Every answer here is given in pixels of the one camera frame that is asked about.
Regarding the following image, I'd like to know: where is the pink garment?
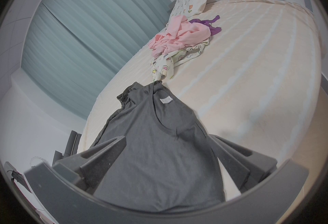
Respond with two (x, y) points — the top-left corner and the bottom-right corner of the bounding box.
(149, 15), (211, 57)

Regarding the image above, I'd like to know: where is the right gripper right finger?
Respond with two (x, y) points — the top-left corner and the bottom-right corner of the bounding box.
(209, 135), (278, 191)

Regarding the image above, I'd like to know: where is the black T-shirt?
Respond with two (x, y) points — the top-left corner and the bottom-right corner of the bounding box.
(88, 82), (227, 215)

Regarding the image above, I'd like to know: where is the white printed garment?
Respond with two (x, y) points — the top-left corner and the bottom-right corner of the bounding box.
(149, 41), (209, 83)

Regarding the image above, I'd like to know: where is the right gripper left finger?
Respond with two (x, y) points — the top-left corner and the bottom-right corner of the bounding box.
(52, 136), (127, 194)

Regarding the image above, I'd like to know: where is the bed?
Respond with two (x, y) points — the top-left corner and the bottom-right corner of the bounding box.
(78, 0), (324, 202)

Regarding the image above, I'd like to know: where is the purple garment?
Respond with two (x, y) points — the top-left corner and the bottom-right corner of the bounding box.
(189, 15), (222, 36)

